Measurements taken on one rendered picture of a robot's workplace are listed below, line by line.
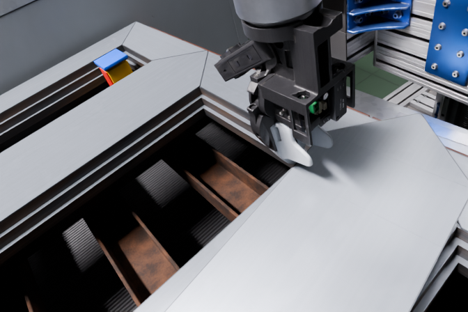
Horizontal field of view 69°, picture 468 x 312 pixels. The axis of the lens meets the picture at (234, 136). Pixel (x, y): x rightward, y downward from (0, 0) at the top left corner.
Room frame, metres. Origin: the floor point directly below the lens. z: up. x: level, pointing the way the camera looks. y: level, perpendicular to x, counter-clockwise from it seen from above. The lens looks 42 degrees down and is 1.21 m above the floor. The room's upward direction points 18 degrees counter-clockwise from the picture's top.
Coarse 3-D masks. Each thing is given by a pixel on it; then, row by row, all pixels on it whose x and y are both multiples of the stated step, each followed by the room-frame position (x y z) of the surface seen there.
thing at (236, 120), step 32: (32, 96) 0.72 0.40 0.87; (64, 96) 0.74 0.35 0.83; (192, 96) 0.53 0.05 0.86; (0, 128) 0.67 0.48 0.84; (160, 128) 0.48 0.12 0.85; (96, 160) 0.43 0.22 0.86; (128, 160) 0.44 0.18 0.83; (64, 192) 0.40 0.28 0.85; (96, 192) 0.41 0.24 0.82; (0, 224) 0.36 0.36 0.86; (32, 224) 0.37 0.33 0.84; (0, 256) 0.33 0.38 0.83; (448, 256) 0.13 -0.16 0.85; (160, 288) 0.18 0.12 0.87
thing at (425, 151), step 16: (352, 128) 0.32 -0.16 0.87; (368, 128) 0.31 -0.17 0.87; (384, 128) 0.30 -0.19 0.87; (400, 128) 0.29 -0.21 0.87; (368, 144) 0.28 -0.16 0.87; (384, 144) 0.27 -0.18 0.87; (400, 144) 0.26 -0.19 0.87; (416, 144) 0.26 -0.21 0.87; (432, 144) 0.25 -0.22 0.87; (400, 160) 0.24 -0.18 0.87; (416, 160) 0.24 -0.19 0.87; (432, 160) 0.23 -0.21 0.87; (448, 160) 0.22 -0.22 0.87; (448, 176) 0.20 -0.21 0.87; (464, 176) 0.20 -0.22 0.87
